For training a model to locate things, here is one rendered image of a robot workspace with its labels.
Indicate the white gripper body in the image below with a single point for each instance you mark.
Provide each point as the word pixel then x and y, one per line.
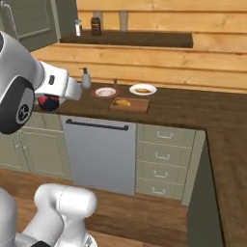
pixel 74 90

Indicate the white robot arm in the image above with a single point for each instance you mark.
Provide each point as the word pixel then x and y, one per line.
pixel 19 80

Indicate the red and dark round jar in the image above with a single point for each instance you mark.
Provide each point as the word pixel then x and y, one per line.
pixel 48 102

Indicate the yellow croissant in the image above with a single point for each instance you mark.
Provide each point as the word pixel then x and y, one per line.
pixel 123 102

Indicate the wooden cutting board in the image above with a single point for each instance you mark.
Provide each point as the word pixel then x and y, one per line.
pixel 138 106

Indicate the dark jar with label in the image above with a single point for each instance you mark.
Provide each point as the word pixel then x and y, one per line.
pixel 96 26

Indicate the grey soap dispenser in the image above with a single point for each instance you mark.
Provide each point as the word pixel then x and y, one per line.
pixel 86 79

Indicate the white plate with red rim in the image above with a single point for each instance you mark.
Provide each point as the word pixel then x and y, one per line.
pixel 105 92

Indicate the small green drawer front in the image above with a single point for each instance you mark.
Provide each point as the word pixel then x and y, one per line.
pixel 53 121
pixel 35 120

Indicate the small dark shaker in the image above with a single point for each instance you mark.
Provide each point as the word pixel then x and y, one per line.
pixel 115 81

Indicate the white bottle with blue cap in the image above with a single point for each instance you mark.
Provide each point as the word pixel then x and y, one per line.
pixel 77 29

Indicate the brown pastry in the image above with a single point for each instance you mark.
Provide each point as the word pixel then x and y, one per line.
pixel 142 90

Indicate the green base cupboard door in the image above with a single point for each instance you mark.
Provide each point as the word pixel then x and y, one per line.
pixel 45 154
pixel 9 154

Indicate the grey dishwasher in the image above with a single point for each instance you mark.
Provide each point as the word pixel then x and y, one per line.
pixel 99 160

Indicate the white cupboard knob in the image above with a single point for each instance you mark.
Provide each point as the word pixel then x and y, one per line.
pixel 24 147
pixel 16 146

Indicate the plain white plate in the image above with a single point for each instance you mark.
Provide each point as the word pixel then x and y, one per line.
pixel 151 87

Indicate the dark wooden shelf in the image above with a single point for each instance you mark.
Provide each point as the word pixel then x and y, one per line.
pixel 135 39

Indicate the green cupboard side panel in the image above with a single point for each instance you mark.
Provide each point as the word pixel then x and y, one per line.
pixel 193 167

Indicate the grey shelf bracket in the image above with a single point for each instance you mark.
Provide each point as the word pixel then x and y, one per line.
pixel 98 14
pixel 123 21

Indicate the green wall cupboard door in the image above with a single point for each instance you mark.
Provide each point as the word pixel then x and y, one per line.
pixel 35 19

